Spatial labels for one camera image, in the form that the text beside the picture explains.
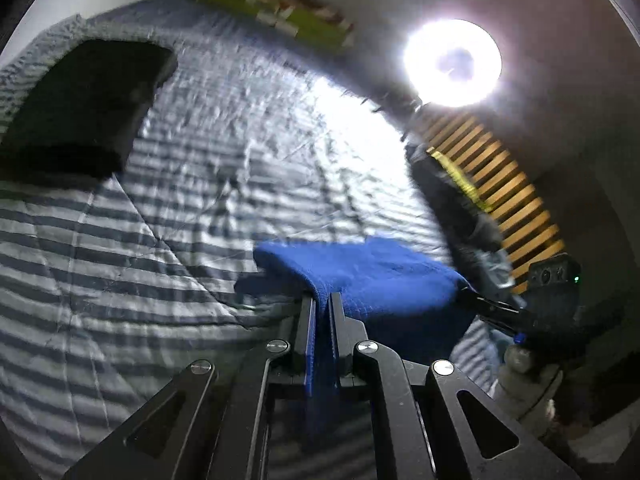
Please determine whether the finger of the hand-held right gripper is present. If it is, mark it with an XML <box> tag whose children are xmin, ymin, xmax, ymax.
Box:
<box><xmin>457</xmin><ymin>285</ymin><xmax>532</xmax><ymax>337</ymax></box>

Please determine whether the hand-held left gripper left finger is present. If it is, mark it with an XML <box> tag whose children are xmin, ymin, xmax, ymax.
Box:
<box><xmin>64</xmin><ymin>290</ymin><xmax>319</xmax><ymax>480</ymax></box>

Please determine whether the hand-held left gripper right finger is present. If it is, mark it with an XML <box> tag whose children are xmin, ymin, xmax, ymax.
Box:
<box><xmin>327</xmin><ymin>291</ymin><xmax>578</xmax><ymax>480</ymax></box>

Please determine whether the blue cloth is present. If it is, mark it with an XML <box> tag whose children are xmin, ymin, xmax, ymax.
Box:
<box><xmin>235</xmin><ymin>237</ymin><xmax>477</xmax><ymax>441</ymax></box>

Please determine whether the person's right hand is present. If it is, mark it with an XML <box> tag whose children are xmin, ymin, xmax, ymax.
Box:
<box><xmin>499</xmin><ymin>342</ymin><xmax>559</xmax><ymax>423</ymax></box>

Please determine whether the dark garment with yellow trim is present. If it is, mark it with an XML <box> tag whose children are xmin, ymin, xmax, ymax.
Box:
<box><xmin>404</xmin><ymin>142</ymin><xmax>517</xmax><ymax>307</ymax></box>

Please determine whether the striped bed blanket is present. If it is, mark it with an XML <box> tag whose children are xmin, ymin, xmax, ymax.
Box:
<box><xmin>0</xmin><ymin>0</ymin><xmax>503</xmax><ymax>480</ymax></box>

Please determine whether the black folded cloth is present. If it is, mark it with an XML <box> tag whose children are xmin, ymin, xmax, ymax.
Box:
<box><xmin>0</xmin><ymin>37</ymin><xmax>179</xmax><ymax>182</ymax></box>

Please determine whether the brown patterned folded blanket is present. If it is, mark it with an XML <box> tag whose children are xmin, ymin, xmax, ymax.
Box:
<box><xmin>240</xmin><ymin>0</ymin><xmax>352</xmax><ymax>36</ymax></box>

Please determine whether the wooden slatted bed rail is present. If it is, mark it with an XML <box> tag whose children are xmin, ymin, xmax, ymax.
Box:
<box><xmin>425</xmin><ymin>110</ymin><xmax>567</xmax><ymax>295</ymax></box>

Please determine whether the ring light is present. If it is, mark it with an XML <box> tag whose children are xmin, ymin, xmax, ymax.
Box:
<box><xmin>402</xmin><ymin>19</ymin><xmax>503</xmax><ymax>109</ymax></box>

